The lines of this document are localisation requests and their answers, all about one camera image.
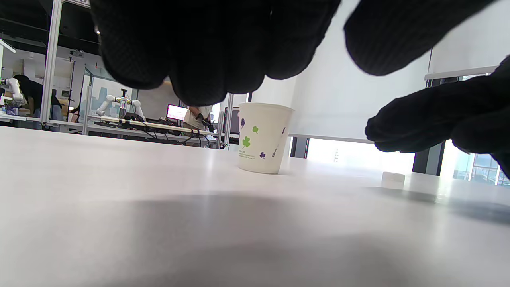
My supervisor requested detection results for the small white roller blind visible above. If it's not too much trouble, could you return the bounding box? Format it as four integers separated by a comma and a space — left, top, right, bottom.
424, 0, 510, 81

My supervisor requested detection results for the person's left hand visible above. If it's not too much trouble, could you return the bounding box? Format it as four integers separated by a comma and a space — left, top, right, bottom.
89, 0, 496, 107

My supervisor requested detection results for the tall aluminium frame post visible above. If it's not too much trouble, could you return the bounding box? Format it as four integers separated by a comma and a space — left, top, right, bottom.
40, 0, 64, 125

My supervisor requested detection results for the white bottle cap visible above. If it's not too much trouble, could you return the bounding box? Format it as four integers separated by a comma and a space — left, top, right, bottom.
381, 171, 406, 189

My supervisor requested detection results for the dark computer monitor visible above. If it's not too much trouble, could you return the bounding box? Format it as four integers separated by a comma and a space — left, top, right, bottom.
228, 106, 241, 136

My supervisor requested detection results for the dark window frame pillar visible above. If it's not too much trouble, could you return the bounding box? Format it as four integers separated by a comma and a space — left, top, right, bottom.
290, 136, 310, 159
412, 77, 463, 176

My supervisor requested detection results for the person's right hand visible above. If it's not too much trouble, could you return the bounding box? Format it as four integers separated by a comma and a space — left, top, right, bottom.
365, 55, 510, 181

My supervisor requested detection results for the large white roller blind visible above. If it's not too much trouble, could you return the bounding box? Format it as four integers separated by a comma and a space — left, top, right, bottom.
288, 0, 433, 144

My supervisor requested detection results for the long white workbench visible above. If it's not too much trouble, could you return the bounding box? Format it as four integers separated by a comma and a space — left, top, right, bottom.
83, 115, 224, 149

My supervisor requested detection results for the white paper cup clover print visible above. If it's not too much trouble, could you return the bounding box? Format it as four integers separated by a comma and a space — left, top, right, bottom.
238, 102, 295, 175

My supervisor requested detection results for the short aluminium frame post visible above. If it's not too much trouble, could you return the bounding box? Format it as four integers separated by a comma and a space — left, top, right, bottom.
222, 93, 235, 146

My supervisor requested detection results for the lit computer monitor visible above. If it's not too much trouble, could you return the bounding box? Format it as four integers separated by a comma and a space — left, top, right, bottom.
166, 104, 188, 122

